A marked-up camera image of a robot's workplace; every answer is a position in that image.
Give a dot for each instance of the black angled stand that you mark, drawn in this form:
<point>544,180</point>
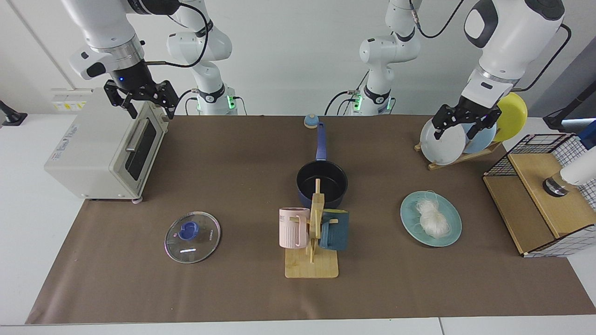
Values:
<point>565,114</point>

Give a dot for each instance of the pale toaster oven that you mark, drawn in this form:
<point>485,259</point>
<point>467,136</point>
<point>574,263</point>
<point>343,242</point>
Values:
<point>84,153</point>

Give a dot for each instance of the teal plate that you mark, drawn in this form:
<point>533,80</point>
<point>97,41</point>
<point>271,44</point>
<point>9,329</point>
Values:
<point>412,211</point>

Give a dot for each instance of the pink mug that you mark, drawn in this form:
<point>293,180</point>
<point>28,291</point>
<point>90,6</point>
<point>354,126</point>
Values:
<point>291,230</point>

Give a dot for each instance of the yellow plate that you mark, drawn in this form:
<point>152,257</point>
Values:
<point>514,116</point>

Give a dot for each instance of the wooden cup stand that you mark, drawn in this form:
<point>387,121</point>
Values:
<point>311,267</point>

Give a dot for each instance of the blue box corner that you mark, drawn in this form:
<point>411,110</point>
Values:
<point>589,135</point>

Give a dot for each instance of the wooden plate rack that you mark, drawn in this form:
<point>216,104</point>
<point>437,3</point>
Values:
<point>465,160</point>

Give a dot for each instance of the glass lid with blue knob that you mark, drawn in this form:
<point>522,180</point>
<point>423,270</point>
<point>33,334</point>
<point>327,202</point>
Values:
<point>195,251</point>

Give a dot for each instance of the light blue plate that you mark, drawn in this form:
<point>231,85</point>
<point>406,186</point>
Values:
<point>484,139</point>

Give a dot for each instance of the small black clamp mount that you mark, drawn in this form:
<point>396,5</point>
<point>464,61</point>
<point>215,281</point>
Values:
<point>11,116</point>

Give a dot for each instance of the white vermicelli bundle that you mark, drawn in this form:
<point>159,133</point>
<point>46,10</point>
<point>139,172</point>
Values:
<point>433,221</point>

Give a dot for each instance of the brown table cloth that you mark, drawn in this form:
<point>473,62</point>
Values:
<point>186,288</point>

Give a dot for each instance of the grey plate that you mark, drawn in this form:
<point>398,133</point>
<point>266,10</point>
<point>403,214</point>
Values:
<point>442,149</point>

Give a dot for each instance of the dark blue mug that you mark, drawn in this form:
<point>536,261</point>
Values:
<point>337,232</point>

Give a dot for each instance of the white cylinder with dark cap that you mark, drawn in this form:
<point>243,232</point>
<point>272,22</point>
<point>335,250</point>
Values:
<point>579,172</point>

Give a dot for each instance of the small blue round thing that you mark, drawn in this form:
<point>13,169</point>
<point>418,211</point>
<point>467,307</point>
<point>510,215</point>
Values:
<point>311,122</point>

